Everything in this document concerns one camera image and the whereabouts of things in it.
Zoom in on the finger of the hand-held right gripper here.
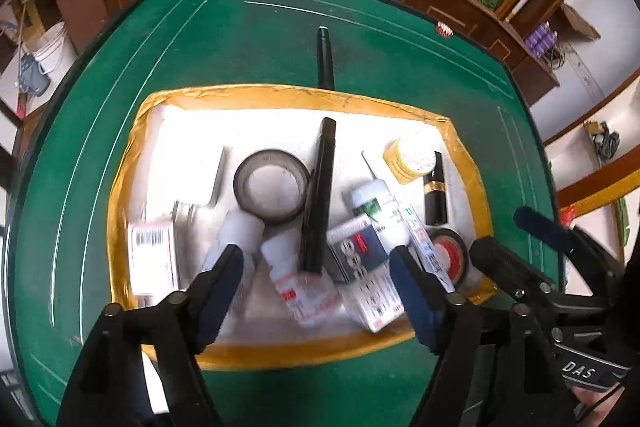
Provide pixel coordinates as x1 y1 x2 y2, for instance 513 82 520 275
514 206 621 293
469 237 558 308

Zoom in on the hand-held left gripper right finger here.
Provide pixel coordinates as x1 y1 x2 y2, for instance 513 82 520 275
390 246 571 427

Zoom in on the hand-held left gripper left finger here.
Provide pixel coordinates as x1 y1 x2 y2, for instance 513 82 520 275
55 244 245 427

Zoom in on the white printed medicine box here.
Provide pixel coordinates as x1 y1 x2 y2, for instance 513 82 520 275
342 274 406 334

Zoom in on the black tape roll red core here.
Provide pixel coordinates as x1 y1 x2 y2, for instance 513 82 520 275
429 229 483 293

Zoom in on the small white bottle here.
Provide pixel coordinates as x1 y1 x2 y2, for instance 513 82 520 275
260 227 341 328
200 209 266 278

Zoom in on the long slim white box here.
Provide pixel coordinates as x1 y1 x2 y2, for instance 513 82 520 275
361 151 456 293

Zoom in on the blue and white small box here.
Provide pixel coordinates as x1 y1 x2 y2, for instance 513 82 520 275
327 214 391 283

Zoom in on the small white labelled box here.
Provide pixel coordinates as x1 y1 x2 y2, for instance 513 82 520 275
127 219 181 298

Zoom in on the black lipstick with gold band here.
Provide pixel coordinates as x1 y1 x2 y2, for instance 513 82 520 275
422 151 448 226

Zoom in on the grey tape roll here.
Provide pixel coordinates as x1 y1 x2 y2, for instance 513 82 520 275
233 149 311 225

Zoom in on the white bottle with green label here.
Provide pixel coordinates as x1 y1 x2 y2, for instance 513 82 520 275
350 179 401 238

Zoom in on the white phone charger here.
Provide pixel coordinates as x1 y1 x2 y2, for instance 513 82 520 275
160 142 231 228

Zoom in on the long black tool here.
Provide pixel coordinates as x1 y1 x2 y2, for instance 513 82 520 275
300 118 337 277

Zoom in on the yellow round jar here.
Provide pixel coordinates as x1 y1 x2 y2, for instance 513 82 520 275
384 133 440 185

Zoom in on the gold-lined cardboard box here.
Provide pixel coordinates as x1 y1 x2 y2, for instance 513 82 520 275
109 84 496 370

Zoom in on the pack of purple bottles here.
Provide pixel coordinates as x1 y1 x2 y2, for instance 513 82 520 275
522 22 558 58

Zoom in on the brown cardboard box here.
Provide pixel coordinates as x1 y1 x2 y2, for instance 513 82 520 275
560 4 601 40

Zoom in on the black pen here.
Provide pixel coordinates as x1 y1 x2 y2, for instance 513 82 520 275
316 26 336 90

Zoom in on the white bucket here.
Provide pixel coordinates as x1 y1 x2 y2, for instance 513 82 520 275
32 22 81 75

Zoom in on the mop with wooden handle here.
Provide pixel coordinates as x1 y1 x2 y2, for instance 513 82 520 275
12 2 51 118

